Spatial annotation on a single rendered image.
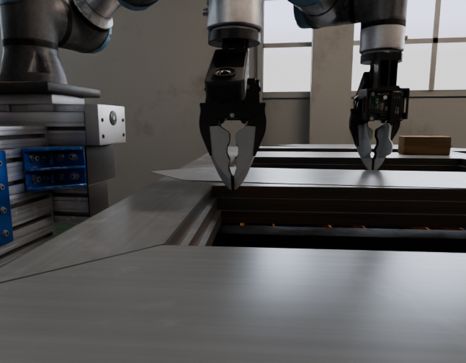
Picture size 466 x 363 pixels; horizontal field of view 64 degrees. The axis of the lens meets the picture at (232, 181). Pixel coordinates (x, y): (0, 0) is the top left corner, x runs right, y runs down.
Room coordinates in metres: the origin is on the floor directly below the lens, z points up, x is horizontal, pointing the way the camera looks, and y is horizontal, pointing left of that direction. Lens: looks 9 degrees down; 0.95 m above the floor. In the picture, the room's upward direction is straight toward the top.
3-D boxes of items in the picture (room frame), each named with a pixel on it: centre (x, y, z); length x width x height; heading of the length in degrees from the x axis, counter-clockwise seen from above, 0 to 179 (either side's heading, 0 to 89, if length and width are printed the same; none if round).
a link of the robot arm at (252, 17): (0.54, 0.00, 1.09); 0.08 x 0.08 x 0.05
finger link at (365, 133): (0.70, -0.25, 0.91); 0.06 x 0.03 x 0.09; 175
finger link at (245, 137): (0.54, -0.02, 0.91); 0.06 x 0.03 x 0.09; 175
